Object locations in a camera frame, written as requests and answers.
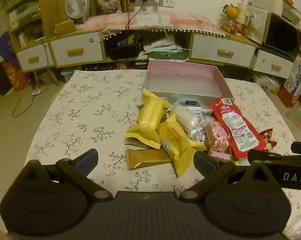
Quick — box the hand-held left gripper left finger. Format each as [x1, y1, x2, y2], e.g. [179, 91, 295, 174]
[14, 148, 113, 202]

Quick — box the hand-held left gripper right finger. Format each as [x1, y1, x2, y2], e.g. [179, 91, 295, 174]
[179, 151, 283, 203]

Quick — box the dark red snack packet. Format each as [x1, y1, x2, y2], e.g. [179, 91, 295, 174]
[258, 128, 277, 153]

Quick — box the clear packet of pink snack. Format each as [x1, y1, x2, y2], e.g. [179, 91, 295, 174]
[205, 118, 232, 160]

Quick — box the yellow packet with blue mark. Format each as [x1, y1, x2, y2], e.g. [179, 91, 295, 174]
[156, 113, 207, 177]

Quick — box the clear packet of white snack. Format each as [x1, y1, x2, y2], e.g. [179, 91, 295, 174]
[169, 101, 209, 141]

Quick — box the golden brown snack bar packet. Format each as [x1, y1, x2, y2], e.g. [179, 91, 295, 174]
[125, 148, 172, 170]

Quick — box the large yellow snack packet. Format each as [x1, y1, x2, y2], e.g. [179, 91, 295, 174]
[125, 89, 175, 151]

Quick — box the pink cardboard box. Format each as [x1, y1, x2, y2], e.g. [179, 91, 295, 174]
[144, 60, 235, 101]

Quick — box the clear plastic bag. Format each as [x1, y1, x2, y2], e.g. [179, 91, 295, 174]
[289, 101, 301, 131]

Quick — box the floral tablecloth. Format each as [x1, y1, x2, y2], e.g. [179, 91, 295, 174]
[24, 69, 301, 240]

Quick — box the colourful printed carton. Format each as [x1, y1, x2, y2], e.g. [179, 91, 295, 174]
[278, 56, 301, 106]

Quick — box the clear plastic storage box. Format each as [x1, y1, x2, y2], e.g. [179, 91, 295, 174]
[60, 71, 75, 83]

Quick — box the small white drawer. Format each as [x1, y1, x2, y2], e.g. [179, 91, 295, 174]
[17, 43, 54, 72]
[251, 50, 295, 79]

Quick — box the wide white drawer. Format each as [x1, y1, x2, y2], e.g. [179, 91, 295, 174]
[190, 33, 256, 67]
[51, 32, 104, 67]

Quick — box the black microwave oven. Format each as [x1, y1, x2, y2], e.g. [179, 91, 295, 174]
[261, 12, 301, 61]

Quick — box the black and orange bag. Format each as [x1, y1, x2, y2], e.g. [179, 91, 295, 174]
[0, 61, 29, 98]

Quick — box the black basket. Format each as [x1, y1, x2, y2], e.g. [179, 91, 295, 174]
[109, 33, 144, 61]

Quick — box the stack of papers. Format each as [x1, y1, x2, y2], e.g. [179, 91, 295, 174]
[142, 33, 189, 61]

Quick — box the wooden cabinet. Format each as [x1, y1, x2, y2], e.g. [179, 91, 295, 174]
[6, 17, 301, 81]

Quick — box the white floral paper bag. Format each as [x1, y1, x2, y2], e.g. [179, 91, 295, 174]
[245, 6, 270, 45]

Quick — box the small wooden box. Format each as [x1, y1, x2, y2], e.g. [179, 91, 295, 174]
[55, 20, 76, 37]

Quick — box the glass bowl of small oranges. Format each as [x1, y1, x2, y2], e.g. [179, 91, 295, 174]
[220, 17, 244, 34]

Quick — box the blue cloth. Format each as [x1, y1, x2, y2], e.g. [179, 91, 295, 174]
[0, 32, 19, 66]

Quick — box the stack of paper cups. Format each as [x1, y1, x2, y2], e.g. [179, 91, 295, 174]
[236, 2, 251, 23]

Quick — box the pink patterned cloth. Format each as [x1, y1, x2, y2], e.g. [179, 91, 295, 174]
[84, 11, 225, 37]

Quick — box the white box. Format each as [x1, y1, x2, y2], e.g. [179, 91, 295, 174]
[250, 0, 284, 16]

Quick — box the large orange fruit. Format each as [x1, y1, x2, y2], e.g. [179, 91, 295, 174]
[226, 5, 239, 18]

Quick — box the wooden shelf unit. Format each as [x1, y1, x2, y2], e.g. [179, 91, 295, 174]
[5, 0, 59, 48]

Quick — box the white desk fan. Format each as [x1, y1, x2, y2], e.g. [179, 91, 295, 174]
[65, 0, 90, 25]

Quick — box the black floor cable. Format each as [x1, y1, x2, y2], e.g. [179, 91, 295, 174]
[12, 37, 49, 118]

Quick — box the white charging cable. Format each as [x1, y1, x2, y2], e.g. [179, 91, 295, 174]
[155, 4, 191, 53]

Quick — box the red and black cable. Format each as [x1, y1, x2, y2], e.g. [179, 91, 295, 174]
[125, 0, 146, 31]

